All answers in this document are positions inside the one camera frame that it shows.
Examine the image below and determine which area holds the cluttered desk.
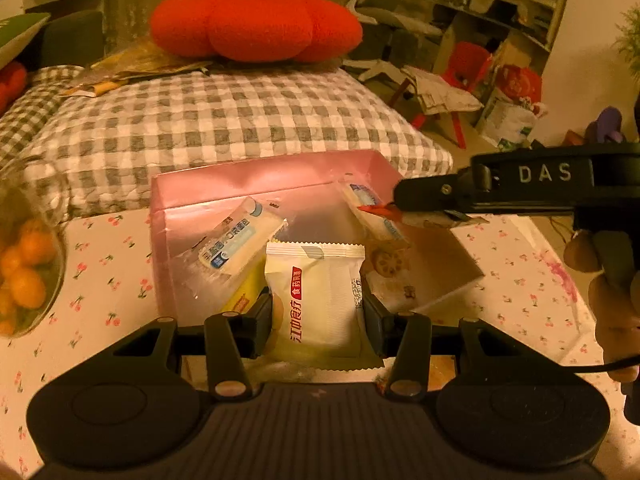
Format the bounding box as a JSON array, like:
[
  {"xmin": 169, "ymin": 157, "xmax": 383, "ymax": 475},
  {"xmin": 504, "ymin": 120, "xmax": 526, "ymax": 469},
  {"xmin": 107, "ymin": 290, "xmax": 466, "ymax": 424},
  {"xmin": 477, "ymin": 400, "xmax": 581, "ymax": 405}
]
[{"xmin": 432, "ymin": 0, "xmax": 571, "ymax": 76}]

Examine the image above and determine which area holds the white sack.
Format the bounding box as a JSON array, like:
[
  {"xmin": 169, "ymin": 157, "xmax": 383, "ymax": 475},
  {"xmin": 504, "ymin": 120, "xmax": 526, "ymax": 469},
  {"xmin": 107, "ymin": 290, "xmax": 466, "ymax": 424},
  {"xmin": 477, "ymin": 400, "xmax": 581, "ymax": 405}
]
[{"xmin": 472, "ymin": 87, "xmax": 539, "ymax": 151}]

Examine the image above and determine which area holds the cream biscuit packet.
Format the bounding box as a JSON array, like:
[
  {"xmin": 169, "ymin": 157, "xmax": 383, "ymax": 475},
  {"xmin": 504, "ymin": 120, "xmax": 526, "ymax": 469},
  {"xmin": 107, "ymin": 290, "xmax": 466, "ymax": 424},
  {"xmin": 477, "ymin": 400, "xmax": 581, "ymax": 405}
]
[{"xmin": 263, "ymin": 240, "xmax": 386, "ymax": 372}]

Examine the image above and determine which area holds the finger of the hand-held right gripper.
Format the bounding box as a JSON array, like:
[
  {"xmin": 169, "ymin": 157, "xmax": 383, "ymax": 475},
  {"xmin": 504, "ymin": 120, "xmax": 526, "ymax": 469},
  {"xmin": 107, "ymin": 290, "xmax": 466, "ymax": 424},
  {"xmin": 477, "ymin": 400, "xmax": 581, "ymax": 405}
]
[{"xmin": 392, "ymin": 169, "xmax": 477, "ymax": 213}]

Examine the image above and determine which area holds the grey checked quilt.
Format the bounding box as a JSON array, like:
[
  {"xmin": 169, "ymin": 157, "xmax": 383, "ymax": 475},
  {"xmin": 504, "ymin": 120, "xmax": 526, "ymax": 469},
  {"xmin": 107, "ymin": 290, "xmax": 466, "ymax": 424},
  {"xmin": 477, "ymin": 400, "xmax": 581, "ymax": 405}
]
[{"xmin": 0, "ymin": 64, "xmax": 86, "ymax": 161}]

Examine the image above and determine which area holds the pile of small oranges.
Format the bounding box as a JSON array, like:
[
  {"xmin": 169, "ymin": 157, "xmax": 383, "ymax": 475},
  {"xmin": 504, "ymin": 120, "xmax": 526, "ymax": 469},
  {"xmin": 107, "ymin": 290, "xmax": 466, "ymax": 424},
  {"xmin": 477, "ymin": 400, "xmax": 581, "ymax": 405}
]
[{"xmin": 0, "ymin": 217, "xmax": 61, "ymax": 336}]

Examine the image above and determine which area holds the red plastic chair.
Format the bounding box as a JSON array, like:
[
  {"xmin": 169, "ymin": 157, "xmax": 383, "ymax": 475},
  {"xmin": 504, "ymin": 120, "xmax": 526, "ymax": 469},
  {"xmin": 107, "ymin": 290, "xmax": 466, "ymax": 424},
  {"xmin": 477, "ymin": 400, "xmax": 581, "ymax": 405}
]
[{"xmin": 409, "ymin": 41, "xmax": 494, "ymax": 150}]

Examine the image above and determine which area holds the grey checked pillow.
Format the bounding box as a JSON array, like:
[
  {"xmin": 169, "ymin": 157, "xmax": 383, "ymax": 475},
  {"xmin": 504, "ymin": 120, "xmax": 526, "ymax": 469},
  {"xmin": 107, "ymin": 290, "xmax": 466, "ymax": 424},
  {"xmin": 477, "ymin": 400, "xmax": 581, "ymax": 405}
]
[{"xmin": 22, "ymin": 67, "xmax": 454, "ymax": 221}]

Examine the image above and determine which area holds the black cable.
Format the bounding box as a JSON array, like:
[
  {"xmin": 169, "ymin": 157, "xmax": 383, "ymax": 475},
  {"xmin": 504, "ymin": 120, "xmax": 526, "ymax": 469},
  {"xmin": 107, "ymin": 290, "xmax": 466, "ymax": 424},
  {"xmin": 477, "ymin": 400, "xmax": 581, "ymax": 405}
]
[{"xmin": 564, "ymin": 356, "xmax": 640, "ymax": 377}]

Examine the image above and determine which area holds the person's right hand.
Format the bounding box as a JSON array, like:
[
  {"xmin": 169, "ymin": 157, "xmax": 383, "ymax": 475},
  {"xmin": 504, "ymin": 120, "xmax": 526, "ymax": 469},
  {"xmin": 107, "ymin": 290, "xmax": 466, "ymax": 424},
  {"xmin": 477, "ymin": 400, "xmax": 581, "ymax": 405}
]
[{"xmin": 563, "ymin": 229, "xmax": 640, "ymax": 382}]

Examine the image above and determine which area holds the slim white bread packet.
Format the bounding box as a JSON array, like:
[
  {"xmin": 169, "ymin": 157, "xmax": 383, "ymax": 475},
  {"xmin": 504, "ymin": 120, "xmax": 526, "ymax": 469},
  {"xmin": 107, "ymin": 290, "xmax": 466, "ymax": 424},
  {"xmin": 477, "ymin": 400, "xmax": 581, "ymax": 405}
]
[{"xmin": 337, "ymin": 179, "xmax": 414, "ymax": 249}]

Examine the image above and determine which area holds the red bag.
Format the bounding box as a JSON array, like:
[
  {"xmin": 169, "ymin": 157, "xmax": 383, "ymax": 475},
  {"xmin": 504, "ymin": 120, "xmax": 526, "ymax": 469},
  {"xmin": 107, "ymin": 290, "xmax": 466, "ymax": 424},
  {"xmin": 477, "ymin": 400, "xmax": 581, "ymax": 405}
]
[{"xmin": 494, "ymin": 63, "xmax": 544, "ymax": 106}]

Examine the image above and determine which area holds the newspaper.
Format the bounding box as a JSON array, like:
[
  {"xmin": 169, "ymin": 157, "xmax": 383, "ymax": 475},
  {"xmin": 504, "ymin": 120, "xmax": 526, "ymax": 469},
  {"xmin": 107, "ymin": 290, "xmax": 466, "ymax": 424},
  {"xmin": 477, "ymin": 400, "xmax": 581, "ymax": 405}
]
[{"xmin": 399, "ymin": 64, "xmax": 484, "ymax": 116}]

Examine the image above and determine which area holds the grey office chair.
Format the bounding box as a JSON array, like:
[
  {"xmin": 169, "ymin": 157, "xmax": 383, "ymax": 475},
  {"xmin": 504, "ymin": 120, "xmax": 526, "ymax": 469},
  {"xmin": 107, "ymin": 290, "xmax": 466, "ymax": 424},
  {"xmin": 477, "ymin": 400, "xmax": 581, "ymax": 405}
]
[{"xmin": 342, "ymin": 0, "xmax": 444, "ymax": 84}]

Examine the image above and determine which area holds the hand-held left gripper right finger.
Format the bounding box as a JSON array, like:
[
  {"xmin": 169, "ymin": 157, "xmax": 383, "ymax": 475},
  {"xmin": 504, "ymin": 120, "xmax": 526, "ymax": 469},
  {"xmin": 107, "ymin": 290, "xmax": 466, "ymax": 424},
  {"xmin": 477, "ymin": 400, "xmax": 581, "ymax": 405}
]
[{"xmin": 361, "ymin": 289, "xmax": 532, "ymax": 399}]

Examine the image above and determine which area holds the large white bread packet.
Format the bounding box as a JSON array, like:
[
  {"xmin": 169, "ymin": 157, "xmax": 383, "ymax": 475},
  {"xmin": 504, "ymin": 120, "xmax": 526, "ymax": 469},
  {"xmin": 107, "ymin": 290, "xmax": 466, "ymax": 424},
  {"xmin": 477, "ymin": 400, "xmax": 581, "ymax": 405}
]
[{"xmin": 182, "ymin": 196, "xmax": 289, "ymax": 289}]

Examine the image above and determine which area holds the green snowflake pillow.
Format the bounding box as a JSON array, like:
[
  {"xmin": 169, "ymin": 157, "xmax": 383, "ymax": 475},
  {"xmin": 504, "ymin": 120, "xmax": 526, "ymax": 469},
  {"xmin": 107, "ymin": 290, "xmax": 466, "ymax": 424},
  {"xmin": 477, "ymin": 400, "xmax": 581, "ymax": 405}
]
[{"xmin": 0, "ymin": 12, "xmax": 51, "ymax": 69}]

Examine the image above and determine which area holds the yellow snack packet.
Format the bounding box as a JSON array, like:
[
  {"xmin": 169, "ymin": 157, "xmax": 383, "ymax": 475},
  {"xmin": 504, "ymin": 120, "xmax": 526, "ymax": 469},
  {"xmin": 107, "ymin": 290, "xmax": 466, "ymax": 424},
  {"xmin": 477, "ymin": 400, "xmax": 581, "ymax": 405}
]
[{"xmin": 222, "ymin": 264, "xmax": 269, "ymax": 314}]

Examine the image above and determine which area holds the pile of yellow paper bags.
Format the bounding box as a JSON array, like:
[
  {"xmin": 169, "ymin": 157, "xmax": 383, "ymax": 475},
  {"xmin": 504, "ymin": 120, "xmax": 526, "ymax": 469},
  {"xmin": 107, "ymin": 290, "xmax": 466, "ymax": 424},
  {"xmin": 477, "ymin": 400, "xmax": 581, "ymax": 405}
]
[{"xmin": 59, "ymin": 42, "xmax": 214, "ymax": 99}]

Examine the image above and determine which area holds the green plant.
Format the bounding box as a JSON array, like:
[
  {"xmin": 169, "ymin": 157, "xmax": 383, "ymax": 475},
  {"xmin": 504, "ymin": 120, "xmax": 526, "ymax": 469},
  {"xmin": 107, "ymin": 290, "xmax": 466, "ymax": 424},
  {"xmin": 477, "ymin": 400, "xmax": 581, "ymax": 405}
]
[{"xmin": 614, "ymin": 9, "xmax": 640, "ymax": 81}]

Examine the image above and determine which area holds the small red cushion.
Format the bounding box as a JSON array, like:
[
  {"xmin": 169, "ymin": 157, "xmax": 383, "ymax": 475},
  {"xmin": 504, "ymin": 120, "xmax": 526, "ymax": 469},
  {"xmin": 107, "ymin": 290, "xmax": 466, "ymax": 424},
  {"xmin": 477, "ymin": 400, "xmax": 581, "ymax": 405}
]
[{"xmin": 0, "ymin": 61, "xmax": 29, "ymax": 114}]

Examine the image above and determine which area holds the round glass jar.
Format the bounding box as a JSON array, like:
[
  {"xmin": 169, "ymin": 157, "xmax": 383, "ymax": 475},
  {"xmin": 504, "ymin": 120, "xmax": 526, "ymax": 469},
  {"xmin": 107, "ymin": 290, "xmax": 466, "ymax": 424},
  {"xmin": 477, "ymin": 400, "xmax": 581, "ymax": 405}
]
[{"xmin": 0, "ymin": 157, "xmax": 69, "ymax": 341}]

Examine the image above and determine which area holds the purple plush toy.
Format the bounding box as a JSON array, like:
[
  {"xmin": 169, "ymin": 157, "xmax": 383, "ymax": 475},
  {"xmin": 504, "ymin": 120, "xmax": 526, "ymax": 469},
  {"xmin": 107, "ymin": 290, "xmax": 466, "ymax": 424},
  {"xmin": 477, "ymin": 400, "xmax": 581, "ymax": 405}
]
[{"xmin": 584, "ymin": 106, "xmax": 626, "ymax": 145}]

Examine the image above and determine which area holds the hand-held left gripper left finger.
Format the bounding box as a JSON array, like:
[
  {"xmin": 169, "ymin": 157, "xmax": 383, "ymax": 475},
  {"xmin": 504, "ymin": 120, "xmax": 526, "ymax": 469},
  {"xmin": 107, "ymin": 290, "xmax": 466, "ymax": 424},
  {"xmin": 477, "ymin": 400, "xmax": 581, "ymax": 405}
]
[{"xmin": 106, "ymin": 291, "xmax": 274, "ymax": 403}]

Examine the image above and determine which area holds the dark green cushion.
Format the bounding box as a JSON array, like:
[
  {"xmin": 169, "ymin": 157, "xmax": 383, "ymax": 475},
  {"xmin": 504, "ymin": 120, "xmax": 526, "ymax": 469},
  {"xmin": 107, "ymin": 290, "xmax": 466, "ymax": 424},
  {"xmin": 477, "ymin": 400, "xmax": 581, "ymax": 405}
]
[{"xmin": 42, "ymin": 9, "xmax": 105, "ymax": 69}]

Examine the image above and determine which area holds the pink silver box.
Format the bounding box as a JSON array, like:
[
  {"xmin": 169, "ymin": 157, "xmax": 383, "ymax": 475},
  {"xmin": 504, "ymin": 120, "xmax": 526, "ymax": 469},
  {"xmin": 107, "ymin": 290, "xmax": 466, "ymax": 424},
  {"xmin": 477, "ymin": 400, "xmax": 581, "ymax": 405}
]
[{"xmin": 148, "ymin": 148, "xmax": 486, "ymax": 362}]

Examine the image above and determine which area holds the white packet with red top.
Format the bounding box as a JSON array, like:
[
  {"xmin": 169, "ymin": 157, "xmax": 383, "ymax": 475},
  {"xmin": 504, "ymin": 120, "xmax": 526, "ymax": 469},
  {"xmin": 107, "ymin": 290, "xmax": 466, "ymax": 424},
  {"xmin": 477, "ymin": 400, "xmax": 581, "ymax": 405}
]
[{"xmin": 357, "ymin": 202, "xmax": 492, "ymax": 227}]

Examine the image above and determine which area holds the yellow lotus root packet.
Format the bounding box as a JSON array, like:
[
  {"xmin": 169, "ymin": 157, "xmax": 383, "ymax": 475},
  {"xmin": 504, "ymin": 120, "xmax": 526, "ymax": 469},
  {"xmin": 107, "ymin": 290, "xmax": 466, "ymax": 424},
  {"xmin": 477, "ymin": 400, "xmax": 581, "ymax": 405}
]
[{"xmin": 359, "ymin": 239, "xmax": 419, "ymax": 311}]

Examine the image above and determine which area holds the red tomato cushion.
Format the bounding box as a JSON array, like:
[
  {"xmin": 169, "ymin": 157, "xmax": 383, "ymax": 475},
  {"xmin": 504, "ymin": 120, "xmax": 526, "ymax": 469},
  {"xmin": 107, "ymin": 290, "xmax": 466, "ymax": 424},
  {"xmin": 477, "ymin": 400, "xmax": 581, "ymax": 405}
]
[{"xmin": 148, "ymin": 0, "xmax": 365, "ymax": 65}]

